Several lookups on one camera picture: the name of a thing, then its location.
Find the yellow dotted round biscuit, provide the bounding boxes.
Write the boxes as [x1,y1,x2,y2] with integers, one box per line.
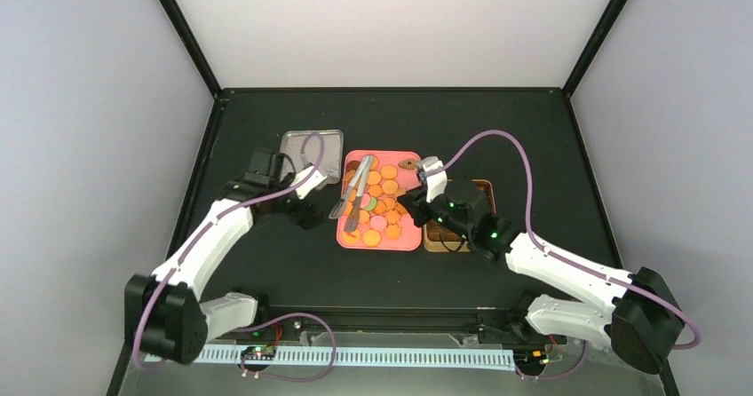
[361,229,382,247]

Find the pink plastic tray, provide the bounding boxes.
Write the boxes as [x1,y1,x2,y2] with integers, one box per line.
[336,150,422,251]

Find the silver metal tin lid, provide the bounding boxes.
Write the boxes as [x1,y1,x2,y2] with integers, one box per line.
[279,130,344,185]

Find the white slotted cable duct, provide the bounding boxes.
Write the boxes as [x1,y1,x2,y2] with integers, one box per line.
[194,344,515,371]

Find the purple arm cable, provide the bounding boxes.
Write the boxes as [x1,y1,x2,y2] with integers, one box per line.
[438,129,702,382]
[130,132,337,384]

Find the gold cookie tin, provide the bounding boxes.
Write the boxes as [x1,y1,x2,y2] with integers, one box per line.
[423,178,496,253]

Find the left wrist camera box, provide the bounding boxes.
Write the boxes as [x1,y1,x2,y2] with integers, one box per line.
[291,165,329,200]

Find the yellow biscuit red cross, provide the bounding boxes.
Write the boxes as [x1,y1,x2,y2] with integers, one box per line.
[341,229,361,245]

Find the metal tongs white handles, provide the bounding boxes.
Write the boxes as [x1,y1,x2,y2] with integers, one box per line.
[329,154,374,233]

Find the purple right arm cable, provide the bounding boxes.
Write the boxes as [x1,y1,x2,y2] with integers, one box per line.
[438,129,702,382]

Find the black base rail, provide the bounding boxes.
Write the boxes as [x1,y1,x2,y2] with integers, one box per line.
[255,305,567,349]

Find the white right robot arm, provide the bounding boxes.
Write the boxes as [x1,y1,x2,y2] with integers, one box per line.
[398,182,684,375]

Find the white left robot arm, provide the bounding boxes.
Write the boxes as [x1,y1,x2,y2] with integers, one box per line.
[124,147,327,368]

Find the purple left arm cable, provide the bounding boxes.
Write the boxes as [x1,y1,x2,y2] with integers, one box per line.
[130,132,337,384]

